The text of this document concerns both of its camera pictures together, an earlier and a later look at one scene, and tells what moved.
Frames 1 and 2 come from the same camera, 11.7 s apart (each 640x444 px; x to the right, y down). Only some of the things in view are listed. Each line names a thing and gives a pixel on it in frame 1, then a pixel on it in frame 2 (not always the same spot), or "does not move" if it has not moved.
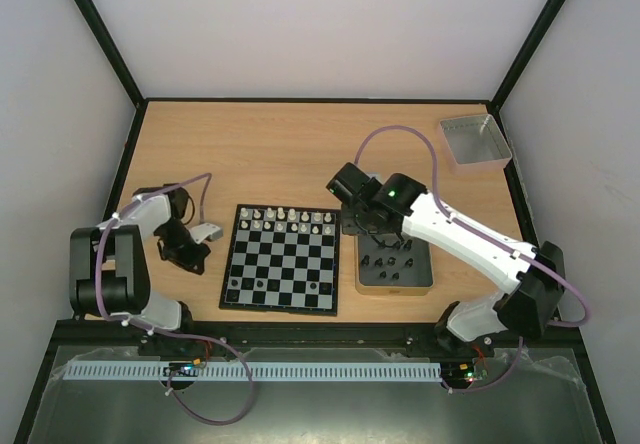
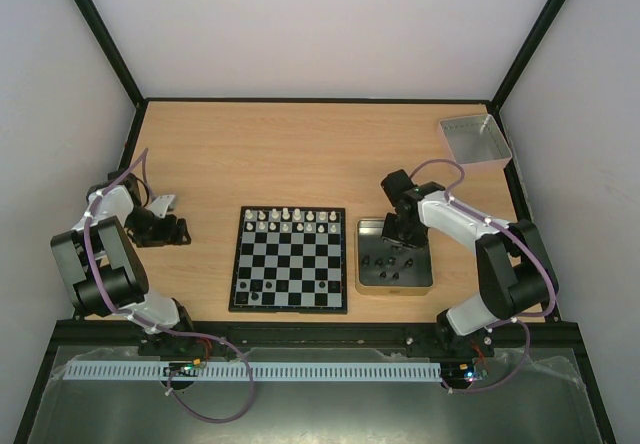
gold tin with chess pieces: (393, 264) does not move
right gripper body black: (373, 227) -> (405, 234)
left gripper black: (190, 262) -> (170, 235)
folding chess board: (283, 259) does not move
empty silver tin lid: (474, 144) does not move
